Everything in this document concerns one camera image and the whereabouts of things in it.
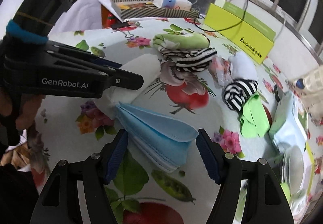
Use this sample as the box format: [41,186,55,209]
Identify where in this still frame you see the striped tray box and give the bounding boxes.
[111,0,199,20]

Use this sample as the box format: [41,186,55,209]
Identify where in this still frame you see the heart pattern curtain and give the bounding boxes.
[288,65,323,125]

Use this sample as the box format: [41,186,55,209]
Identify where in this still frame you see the black white striped sock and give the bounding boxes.
[222,79,258,113]

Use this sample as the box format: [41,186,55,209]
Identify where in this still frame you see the yellow green cardboard box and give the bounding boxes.
[204,0,276,64]

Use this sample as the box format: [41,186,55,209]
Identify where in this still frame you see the wet wipes pack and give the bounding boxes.
[269,91,308,153]

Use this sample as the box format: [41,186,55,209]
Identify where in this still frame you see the black power cable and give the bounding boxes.
[194,0,251,33]

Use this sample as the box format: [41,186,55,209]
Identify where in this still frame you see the clear lidded plastic container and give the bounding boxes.
[281,146,304,194]

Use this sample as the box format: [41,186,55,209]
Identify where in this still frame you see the white glove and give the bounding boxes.
[228,51,258,82]

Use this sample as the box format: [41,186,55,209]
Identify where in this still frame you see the blue face mask stack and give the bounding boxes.
[115,102,198,172]

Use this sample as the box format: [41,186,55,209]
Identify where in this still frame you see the person's left hand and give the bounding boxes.
[1,89,46,130]

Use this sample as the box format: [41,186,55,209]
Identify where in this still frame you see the light green cloth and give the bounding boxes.
[240,93,270,138]

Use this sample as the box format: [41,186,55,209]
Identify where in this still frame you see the black binder clip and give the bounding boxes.
[111,21,134,38]

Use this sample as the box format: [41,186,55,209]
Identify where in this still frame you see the green white box lid tray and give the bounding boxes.
[303,142,315,193]

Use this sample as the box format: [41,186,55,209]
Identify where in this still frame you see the green floral cloth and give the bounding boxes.
[151,33,210,52]

